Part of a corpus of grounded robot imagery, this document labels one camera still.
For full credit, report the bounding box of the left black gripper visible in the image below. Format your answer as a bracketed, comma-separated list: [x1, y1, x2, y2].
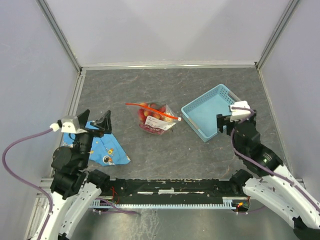
[74, 108, 113, 167]

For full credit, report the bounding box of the light blue plastic basket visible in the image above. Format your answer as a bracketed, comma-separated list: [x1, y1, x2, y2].
[181, 84, 240, 143]

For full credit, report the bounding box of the red yellow strawberry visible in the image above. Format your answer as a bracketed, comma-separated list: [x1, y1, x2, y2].
[143, 110, 152, 117]
[152, 112, 162, 120]
[137, 108, 146, 123]

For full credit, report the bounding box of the clear zip top bag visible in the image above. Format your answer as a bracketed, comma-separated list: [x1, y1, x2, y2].
[125, 101, 182, 135]

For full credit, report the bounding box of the purple grapes bunch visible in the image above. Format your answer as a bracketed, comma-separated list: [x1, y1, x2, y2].
[139, 123, 165, 135]

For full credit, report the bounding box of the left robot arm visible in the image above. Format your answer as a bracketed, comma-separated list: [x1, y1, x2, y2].
[32, 109, 112, 240]

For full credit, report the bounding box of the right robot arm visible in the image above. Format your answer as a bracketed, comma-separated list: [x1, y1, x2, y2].
[216, 112, 320, 240]

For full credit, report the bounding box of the blue patterned cloth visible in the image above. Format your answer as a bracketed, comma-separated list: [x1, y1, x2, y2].
[62, 133, 131, 167]

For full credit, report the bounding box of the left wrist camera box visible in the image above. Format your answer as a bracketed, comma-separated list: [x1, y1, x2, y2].
[57, 116, 88, 135]

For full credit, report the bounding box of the aluminium frame back rail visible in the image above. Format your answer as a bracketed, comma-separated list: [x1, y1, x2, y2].
[81, 64, 256, 71]

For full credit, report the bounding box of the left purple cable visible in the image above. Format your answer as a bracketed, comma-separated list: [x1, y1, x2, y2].
[1, 123, 61, 238]

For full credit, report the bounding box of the aluminium frame left post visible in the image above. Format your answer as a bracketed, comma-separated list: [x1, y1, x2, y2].
[36, 0, 82, 73]

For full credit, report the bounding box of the aluminium frame post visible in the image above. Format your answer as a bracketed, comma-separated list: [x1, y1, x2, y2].
[36, 0, 82, 73]
[255, 0, 301, 72]

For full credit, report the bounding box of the aluminium frame right post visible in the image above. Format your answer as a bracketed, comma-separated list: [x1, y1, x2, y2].
[255, 0, 301, 72]

